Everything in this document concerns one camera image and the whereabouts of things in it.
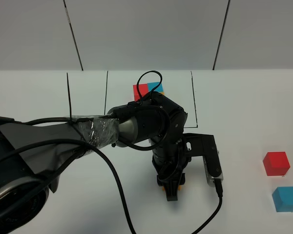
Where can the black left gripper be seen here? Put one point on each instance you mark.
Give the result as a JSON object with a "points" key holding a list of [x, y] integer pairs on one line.
{"points": [[168, 160]]}

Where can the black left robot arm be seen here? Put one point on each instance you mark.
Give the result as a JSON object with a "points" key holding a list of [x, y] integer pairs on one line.
{"points": [[34, 154]]}

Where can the template red cube block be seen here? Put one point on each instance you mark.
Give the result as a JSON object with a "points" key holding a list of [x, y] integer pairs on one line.
{"points": [[142, 90]]}

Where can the template blue cube block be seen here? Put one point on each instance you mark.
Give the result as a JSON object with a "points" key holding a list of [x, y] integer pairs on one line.
{"points": [[155, 86]]}

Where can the loose red cube block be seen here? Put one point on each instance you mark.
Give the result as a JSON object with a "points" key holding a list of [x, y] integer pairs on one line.
{"points": [[276, 163]]}

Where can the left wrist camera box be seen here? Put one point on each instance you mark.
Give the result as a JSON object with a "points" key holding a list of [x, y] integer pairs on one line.
{"points": [[205, 146]]}

